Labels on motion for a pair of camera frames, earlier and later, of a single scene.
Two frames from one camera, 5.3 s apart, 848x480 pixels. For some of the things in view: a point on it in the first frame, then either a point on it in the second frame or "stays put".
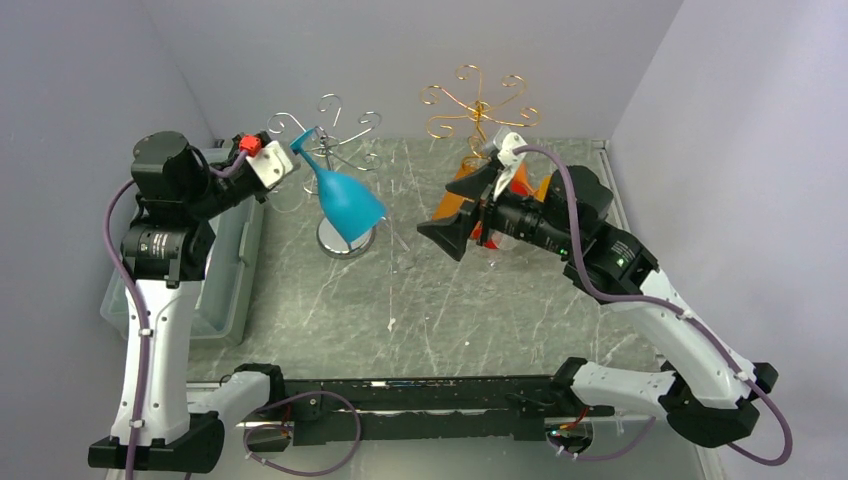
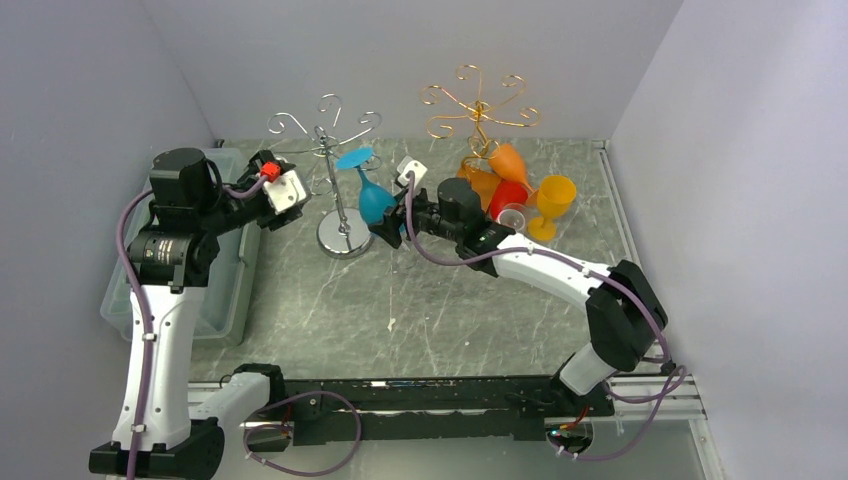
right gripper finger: [451, 223] -> [389, 229]
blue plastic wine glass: [348, 207] -> [375, 200]
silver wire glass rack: [323, 147] stays put
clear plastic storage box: [230, 286] stays put
